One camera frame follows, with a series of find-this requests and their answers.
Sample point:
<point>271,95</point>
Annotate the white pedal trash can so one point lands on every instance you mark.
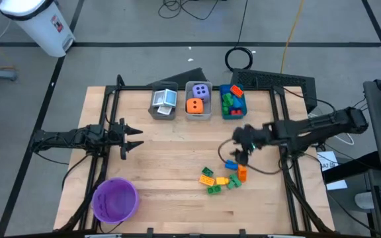
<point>38,26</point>

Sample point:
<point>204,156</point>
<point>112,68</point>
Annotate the red-orange toy brick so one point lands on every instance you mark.
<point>237,91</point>

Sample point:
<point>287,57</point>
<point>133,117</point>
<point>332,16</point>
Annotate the purple plastic bucket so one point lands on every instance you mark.
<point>116,201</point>

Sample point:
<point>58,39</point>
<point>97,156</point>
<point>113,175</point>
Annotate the blue plastic bin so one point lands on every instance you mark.
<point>223,88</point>

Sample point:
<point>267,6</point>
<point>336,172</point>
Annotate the long yellow-orange toy brick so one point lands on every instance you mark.
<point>207,180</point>

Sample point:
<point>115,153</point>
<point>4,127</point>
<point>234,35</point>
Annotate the dark green toy brick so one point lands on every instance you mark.
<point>207,171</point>

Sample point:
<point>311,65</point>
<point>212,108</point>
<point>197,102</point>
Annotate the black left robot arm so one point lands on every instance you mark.
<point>61,137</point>

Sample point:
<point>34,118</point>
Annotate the large bright green toy brick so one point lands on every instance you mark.
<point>214,189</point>

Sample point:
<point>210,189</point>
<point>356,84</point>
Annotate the dark grey plastic bin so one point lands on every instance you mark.
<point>152,114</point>

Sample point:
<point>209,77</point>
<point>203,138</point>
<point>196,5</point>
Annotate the red toy brick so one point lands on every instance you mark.
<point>237,112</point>

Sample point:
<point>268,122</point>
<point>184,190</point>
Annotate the black mesh computer case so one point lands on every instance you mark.
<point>270,79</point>

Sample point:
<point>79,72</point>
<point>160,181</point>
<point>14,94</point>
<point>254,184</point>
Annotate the orange toy brick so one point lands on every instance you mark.
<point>242,173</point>

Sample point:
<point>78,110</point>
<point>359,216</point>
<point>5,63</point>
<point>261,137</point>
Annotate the yellow toy brick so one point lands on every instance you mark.
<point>222,181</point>

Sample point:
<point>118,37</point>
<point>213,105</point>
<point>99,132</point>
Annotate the white rounded object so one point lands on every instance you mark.
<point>364,200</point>

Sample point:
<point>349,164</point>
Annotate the purple foam die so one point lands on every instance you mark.
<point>200,92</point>

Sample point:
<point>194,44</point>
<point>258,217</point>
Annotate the white paper sheet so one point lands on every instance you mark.
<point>329,162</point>

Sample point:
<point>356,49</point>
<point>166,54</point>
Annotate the small green toy brick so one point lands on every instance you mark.
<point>230,185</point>

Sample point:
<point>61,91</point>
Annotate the blue toy brick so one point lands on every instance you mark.
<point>238,104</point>
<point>231,165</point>

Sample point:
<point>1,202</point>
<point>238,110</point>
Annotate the light grey plastic bin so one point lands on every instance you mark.
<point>189,92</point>

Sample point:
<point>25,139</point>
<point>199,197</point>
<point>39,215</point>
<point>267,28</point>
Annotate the orange foam die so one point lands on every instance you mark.
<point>194,105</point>

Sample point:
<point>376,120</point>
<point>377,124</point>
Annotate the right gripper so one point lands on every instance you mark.
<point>253,137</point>

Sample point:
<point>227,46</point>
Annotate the playing card box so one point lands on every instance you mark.
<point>159,98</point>
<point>170,98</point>
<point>164,110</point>

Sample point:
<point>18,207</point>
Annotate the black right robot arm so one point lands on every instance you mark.
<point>309,127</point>

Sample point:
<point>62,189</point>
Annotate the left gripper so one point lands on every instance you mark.
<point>123,139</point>

